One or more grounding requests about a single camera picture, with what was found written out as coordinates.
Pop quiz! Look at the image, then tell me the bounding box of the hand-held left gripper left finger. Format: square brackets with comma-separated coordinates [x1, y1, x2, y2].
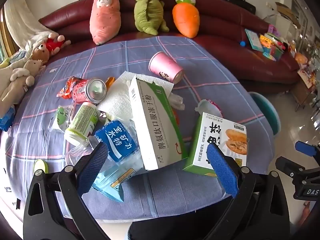
[23, 142, 110, 240]

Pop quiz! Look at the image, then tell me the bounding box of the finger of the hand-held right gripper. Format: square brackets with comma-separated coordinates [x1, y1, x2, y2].
[275, 156, 320, 182]
[294, 141, 320, 159]

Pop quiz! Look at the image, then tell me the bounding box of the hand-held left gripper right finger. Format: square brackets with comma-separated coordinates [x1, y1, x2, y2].
[205, 144, 292, 240]

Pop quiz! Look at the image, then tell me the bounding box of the teal plastic basin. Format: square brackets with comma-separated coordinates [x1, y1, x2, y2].
[249, 92, 281, 136]

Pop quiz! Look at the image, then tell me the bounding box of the white and green medicine box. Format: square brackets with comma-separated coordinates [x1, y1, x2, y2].
[128, 74, 188, 171]

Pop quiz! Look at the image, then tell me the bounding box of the white paper towel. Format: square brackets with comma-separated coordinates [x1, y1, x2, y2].
[97, 71, 175, 123]

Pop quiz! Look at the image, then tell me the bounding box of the red snack wrapper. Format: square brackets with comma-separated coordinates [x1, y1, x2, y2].
[56, 77, 87, 98]

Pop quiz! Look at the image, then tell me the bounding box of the white plastic wrapper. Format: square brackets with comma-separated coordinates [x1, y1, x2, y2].
[169, 92, 185, 111]

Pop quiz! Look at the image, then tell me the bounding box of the blue plastic packet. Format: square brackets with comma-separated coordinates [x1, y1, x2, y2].
[92, 167, 138, 203]

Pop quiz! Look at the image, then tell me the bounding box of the green food box with burger picture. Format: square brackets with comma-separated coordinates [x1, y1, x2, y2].
[182, 112, 248, 178]

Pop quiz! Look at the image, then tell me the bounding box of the clear water bottle blue label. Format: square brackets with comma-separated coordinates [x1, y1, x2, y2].
[67, 120, 145, 175]

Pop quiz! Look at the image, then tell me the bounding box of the green and white drink bottle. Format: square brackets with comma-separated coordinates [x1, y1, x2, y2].
[64, 102, 102, 145]

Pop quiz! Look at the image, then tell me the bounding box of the green round lid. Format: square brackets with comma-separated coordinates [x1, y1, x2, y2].
[33, 159, 48, 173]

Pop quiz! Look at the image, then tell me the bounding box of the wooden side table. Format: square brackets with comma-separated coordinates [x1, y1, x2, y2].
[291, 70, 318, 112]

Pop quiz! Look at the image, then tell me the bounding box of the small green and white packet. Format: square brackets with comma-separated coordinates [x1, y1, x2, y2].
[49, 104, 74, 133]

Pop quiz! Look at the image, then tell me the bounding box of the red drink can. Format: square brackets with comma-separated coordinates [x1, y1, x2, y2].
[71, 78, 108, 105]

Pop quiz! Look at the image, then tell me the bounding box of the pile of colourful toys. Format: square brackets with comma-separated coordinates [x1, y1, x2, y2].
[259, 25, 288, 62]

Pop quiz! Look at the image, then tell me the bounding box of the purple plaid blanket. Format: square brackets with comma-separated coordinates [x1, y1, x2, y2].
[0, 36, 278, 220]

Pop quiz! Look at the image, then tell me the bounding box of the pink paper cup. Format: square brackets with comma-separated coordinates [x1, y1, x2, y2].
[148, 51, 185, 84]

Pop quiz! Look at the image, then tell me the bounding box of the teal picture book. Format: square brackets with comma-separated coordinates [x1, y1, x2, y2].
[244, 29, 264, 52]

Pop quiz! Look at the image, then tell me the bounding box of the brown teddy bear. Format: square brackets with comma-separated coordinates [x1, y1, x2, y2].
[31, 44, 50, 65]

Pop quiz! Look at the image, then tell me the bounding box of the red plush toy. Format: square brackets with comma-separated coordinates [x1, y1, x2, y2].
[46, 32, 72, 57]

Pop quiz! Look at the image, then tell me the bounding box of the cardboard box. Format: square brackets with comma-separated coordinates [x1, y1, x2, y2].
[275, 2, 300, 23]

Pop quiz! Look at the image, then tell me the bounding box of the dark red leather sofa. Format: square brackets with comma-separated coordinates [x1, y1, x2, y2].
[38, 0, 302, 85]

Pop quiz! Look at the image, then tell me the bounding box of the pink rabbit plush pillow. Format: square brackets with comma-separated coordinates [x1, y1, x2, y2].
[89, 0, 122, 46]

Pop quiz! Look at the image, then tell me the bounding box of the orange carrot plush toy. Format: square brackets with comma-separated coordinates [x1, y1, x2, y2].
[172, 0, 200, 39]

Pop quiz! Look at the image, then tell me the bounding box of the white cloth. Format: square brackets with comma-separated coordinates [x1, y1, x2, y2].
[5, 0, 50, 53]

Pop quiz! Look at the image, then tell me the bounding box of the green plush toy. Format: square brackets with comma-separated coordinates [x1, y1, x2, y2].
[134, 0, 169, 36]

